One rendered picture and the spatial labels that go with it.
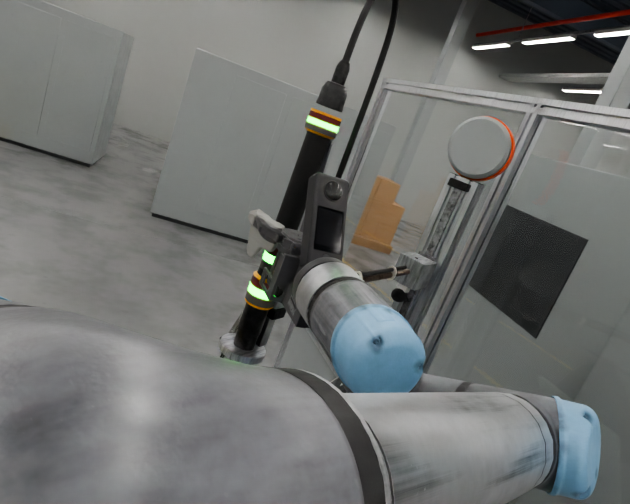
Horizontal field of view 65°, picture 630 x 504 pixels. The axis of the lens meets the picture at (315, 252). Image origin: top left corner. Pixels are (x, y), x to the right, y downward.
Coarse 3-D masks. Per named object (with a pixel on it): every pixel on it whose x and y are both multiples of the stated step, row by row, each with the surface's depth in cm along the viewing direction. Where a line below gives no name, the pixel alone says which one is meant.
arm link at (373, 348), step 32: (320, 288) 49; (352, 288) 47; (320, 320) 46; (352, 320) 43; (384, 320) 42; (352, 352) 41; (384, 352) 40; (416, 352) 41; (352, 384) 41; (384, 384) 42
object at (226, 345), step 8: (280, 304) 74; (272, 312) 73; (280, 312) 74; (272, 320) 74; (264, 328) 74; (224, 336) 74; (232, 336) 75; (264, 336) 74; (224, 344) 72; (232, 344) 73; (256, 344) 75; (264, 344) 76; (224, 352) 71; (232, 352) 71; (240, 352) 71; (248, 352) 72; (256, 352) 73; (264, 352) 74; (240, 360) 70; (248, 360) 71; (256, 360) 72
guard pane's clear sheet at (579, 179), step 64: (384, 128) 195; (448, 128) 159; (512, 128) 134; (576, 128) 116; (384, 192) 185; (512, 192) 129; (576, 192) 112; (384, 256) 175; (512, 256) 124; (576, 256) 108; (448, 320) 139; (512, 320) 120; (576, 320) 105; (512, 384) 116; (576, 384) 102
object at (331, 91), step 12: (336, 72) 63; (348, 72) 63; (324, 84) 63; (336, 84) 63; (324, 96) 63; (336, 96) 63; (336, 108) 63; (252, 312) 70; (264, 312) 71; (240, 324) 72; (252, 324) 71; (240, 336) 72; (252, 336) 72; (240, 348) 72; (252, 348) 73
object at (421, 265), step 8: (400, 256) 121; (408, 256) 120; (416, 256) 124; (424, 256) 127; (400, 264) 121; (408, 264) 120; (416, 264) 119; (424, 264) 118; (432, 264) 122; (416, 272) 119; (424, 272) 120; (432, 272) 125; (400, 280) 121; (408, 280) 120; (416, 280) 119; (424, 280) 123; (416, 288) 120
